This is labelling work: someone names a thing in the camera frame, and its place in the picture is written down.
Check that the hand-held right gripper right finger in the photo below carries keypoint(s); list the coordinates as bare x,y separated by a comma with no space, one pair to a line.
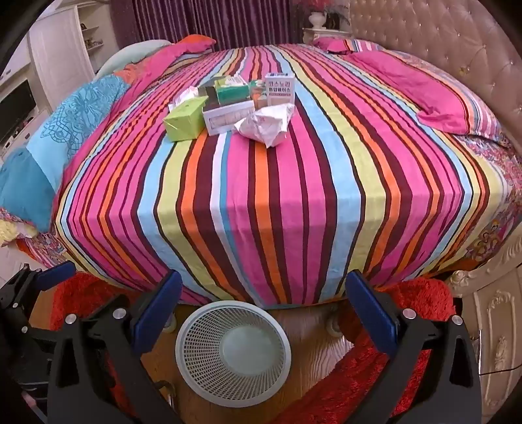
372,312

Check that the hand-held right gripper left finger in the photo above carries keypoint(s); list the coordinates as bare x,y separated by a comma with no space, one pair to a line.
160,308

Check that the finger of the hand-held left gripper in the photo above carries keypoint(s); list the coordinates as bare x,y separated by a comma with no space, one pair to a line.
57,274

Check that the white mesh wastebasket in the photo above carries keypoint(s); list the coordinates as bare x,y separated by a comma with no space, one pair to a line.
232,346

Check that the lime green box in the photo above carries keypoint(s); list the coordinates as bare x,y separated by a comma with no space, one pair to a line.
183,122

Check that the long white box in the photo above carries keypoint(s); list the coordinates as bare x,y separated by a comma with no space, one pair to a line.
228,118

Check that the large white paper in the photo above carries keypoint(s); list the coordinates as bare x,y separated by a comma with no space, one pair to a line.
265,124

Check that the dark box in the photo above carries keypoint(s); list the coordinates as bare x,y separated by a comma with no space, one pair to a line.
207,96

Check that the green and white box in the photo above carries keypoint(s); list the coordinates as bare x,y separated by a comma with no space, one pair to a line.
232,90

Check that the teal printed box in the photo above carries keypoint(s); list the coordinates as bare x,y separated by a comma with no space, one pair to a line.
257,96

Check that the white box with grey label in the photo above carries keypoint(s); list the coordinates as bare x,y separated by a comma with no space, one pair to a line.
280,90

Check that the white bed caster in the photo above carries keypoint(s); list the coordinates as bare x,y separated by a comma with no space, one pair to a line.
169,323
335,325

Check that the red shaggy rug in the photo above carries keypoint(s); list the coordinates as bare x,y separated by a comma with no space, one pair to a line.
85,293
420,297

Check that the round wooden bed platform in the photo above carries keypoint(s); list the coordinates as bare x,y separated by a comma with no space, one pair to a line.
310,338

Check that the blue patterned quilt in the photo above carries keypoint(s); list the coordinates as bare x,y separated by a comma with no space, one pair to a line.
61,138

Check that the striped bed sheet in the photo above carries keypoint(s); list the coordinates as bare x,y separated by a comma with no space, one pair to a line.
285,195

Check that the black television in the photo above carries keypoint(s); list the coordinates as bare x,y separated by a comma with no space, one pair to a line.
16,110

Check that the floral patterned bed skirt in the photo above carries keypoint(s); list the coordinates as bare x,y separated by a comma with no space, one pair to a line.
495,195

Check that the white wardrobe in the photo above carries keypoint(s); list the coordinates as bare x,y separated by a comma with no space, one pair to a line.
69,49

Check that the pale green pillow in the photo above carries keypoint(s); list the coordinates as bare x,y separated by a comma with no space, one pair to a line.
126,55

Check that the pink and orange quilt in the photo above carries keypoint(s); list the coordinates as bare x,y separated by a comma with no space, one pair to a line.
163,57

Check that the small striped pink pillow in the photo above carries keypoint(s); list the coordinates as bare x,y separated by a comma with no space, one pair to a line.
346,45

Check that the white nightstand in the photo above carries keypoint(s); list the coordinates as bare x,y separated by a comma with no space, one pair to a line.
326,34

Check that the beige tufted headboard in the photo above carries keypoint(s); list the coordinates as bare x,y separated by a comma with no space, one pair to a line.
448,32

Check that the purple curtain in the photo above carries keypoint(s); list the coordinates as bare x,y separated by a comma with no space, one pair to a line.
212,20

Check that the white vase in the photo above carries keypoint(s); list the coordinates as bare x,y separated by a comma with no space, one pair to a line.
317,19

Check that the ornate white bed frame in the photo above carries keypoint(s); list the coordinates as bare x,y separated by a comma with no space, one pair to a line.
493,318

